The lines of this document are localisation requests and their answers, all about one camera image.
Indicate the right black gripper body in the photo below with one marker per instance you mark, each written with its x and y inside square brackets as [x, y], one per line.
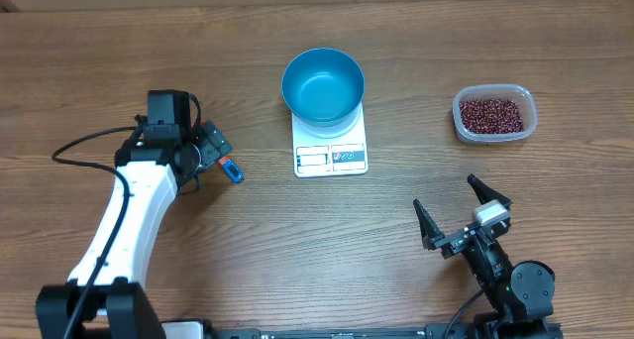
[462, 235]

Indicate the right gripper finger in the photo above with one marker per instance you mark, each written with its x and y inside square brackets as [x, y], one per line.
[485, 194]
[430, 232]

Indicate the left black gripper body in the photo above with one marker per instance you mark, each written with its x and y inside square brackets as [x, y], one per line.
[216, 141]

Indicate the red scoop with blue handle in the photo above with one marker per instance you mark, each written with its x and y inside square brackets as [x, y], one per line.
[232, 171]

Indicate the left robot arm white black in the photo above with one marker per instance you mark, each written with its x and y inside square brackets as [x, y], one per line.
[104, 295]

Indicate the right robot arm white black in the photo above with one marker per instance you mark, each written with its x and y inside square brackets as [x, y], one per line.
[514, 300]

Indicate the white digital kitchen scale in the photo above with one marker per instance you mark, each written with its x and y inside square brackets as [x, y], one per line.
[336, 150]

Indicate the blue bowl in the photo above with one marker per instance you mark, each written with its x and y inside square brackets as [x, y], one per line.
[323, 86]

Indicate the red adzuki beans in container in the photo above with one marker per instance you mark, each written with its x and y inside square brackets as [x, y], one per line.
[491, 116]

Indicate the clear plastic container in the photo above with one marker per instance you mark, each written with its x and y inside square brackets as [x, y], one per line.
[519, 94]

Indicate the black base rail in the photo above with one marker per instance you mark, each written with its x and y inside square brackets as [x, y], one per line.
[317, 333]

